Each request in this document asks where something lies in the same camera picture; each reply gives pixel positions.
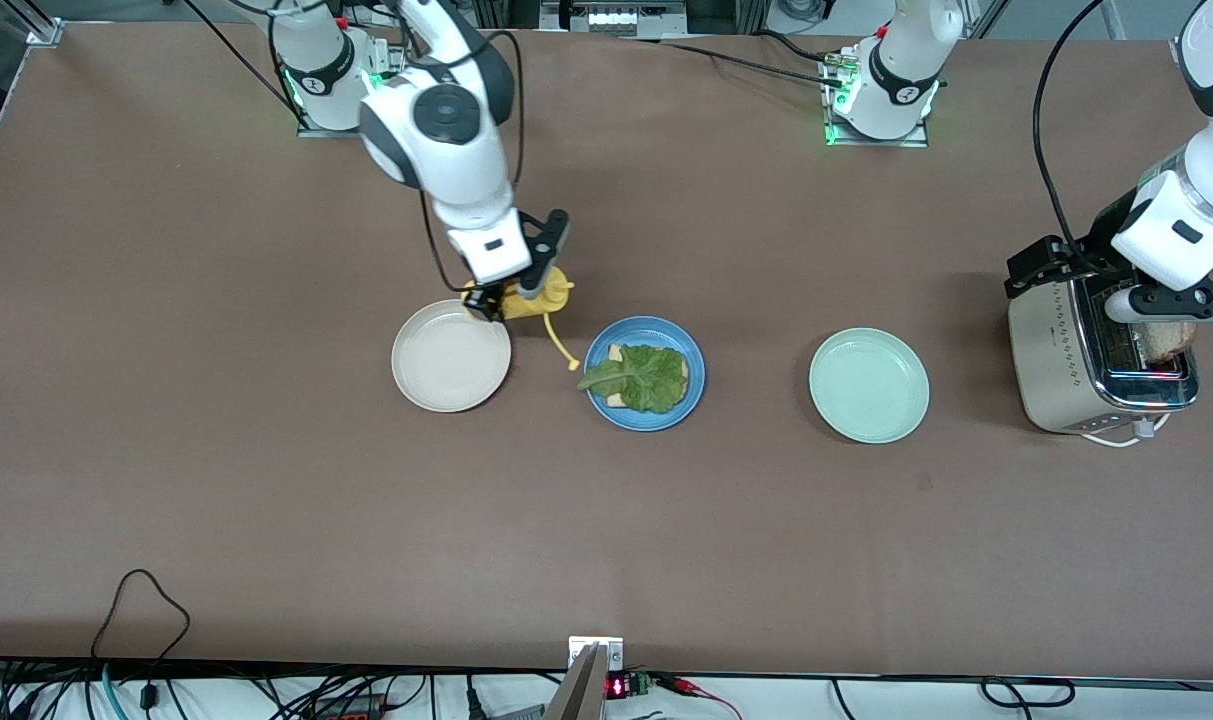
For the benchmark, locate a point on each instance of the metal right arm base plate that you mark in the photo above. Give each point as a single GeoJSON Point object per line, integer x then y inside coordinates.
{"type": "Point", "coordinates": [398, 60]}

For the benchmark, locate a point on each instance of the red display electronics module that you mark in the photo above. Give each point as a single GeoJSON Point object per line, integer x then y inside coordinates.
{"type": "Point", "coordinates": [626, 686]}

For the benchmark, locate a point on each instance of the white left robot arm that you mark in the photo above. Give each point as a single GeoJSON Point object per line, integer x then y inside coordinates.
{"type": "Point", "coordinates": [906, 60]}

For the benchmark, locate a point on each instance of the green lettuce leaf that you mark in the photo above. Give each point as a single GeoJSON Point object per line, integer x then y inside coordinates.
{"type": "Point", "coordinates": [646, 380]}

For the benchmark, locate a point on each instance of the yellow squeeze bottle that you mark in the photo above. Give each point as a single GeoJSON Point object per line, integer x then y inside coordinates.
{"type": "Point", "coordinates": [514, 306]}

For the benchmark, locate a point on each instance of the white background device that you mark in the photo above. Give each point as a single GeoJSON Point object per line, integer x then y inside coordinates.
{"type": "Point", "coordinates": [611, 20]}

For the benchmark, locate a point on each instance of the white round plate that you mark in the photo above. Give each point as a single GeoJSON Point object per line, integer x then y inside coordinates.
{"type": "Point", "coordinates": [451, 360]}

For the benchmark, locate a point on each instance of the pale green round plate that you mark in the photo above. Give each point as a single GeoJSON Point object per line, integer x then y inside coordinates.
{"type": "Point", "coordinates": [869, 385]}

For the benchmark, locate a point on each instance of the black power strip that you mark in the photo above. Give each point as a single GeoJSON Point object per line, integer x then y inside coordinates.
{"type": "Point", "coordinates": [351, 708]}

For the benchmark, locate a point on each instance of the beige chrome toaster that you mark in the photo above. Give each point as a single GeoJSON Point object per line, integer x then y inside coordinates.
{"type": "Point", "coordinates": [1051, 360]}

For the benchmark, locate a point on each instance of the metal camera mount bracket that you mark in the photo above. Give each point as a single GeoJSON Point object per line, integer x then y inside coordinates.
{"type": "Point", "coordinates": [586, 690]}

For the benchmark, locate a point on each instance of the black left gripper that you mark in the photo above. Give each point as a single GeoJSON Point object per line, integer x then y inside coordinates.
{"type": "Point", "coordinates": [1094, 243]}

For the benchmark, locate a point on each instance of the brown bread slice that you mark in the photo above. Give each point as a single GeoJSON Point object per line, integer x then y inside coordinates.
{"type": "Point", "coordinates": [1166, 342]}
{"type": "Point", "coordinates": [616, 352]}

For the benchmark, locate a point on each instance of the blue round plate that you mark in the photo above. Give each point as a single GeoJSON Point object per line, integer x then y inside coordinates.
{"type": "Point", "coordinates": [644, 423]}

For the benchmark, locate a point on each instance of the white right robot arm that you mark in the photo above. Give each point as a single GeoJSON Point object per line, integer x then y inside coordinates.
{"type": "Point", "coordinates": [446, 130]}

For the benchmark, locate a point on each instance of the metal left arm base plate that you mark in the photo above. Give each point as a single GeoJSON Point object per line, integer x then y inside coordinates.
{"type": "Point", "coordinates": [881, 142]}

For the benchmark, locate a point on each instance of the aluminium frame profile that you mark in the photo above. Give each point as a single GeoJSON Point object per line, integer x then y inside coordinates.
{"type": "Point", "coordinates": [46, 32]}

